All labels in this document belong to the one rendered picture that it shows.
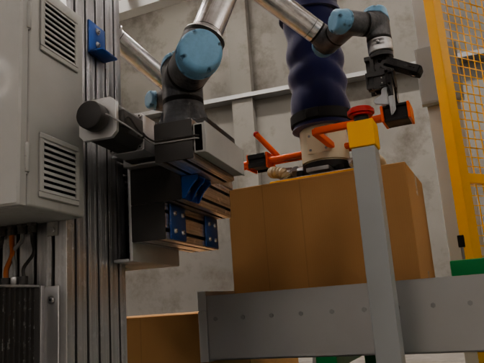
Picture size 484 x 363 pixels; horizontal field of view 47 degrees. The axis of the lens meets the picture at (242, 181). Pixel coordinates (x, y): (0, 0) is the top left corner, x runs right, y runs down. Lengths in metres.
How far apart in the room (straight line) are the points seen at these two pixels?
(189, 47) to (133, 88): 7.47
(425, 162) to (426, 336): 5.96
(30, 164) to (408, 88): 6.89
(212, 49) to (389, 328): 0.81
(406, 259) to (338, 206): 0.26
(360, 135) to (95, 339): 0.80
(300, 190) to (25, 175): 0.99
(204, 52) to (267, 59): 6.77
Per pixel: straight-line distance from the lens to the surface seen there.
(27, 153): 1.10
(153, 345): 2.03
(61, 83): 1.24
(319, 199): 1.80
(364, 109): 1.47
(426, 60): 3.02
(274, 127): 7.85
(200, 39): 1.47
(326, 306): 1.62
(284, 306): 1.65
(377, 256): 1.40
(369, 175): 1.43
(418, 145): 7.51
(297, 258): 1.81
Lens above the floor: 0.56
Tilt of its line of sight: 12 degrees up
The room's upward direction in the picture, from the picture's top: 4 degrees counter-clockwise
